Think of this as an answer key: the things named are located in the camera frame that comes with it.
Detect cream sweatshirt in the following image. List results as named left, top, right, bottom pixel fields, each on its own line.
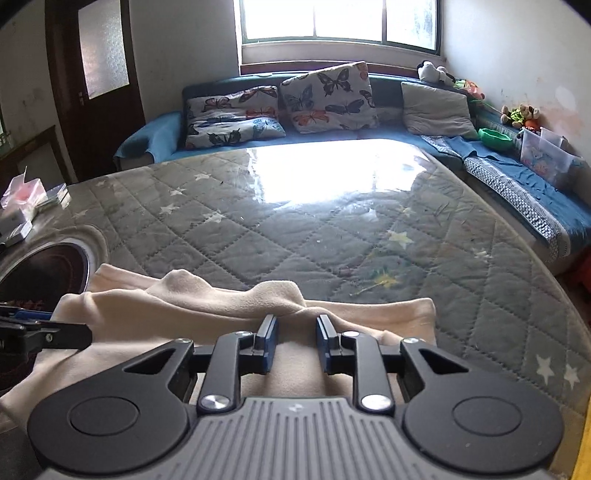
left=1, top=264, right=436, bottom=427

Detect round black induction cooktop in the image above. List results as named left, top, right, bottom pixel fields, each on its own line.
left=1, top=242, right=91, bottom=314

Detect white flat box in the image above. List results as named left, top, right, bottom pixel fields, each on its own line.
left=0, top=221, right=33, bottom=250

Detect tissue box pink white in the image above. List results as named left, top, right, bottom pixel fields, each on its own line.
left=0, top=170, right=47, bottom=238

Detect small green packet stack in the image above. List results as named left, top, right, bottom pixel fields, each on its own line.
left=37, top=183, right=69, bottom=211

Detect dark wooden cabinet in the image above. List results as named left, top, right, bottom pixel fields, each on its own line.
left=1, top=125, right=73, bottom=192

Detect butterfly pillow left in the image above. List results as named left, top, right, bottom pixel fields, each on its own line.
left=185, top=86, right=286, bottom=150

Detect butterfly pillow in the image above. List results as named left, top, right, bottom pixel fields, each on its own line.
left=280, top=61, right=379, bottom=134
left=185, top=86, right=286, bottom=150

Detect blue sofa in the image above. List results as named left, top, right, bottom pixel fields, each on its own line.
left=114, top=74, right=590, bottom=271

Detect grey cushion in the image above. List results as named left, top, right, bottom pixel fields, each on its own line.
left=401, top=82, right=478, bottom=139

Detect green bowl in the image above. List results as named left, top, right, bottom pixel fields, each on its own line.
left=478, top=128, right=514, bottom=152

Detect butterfly pillow right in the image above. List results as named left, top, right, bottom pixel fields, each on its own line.
left=280, top=61, right=379, bottom=134

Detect dark wooden door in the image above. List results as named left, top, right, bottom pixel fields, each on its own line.
left=45, top=0, right=145, bottom=181

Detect clear plastic storage box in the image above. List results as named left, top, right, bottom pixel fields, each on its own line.
left=520, top=127, right=584, bottom=191

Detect colourful plush toys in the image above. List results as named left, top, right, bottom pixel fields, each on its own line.
left=500, top=104, right=541, bottom=132

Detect panda plush toy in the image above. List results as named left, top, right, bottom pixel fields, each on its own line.
left=417, top=60, right=456, bottom=87

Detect window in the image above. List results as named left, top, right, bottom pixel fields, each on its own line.
left=238, top=0, right=441, bottom=53

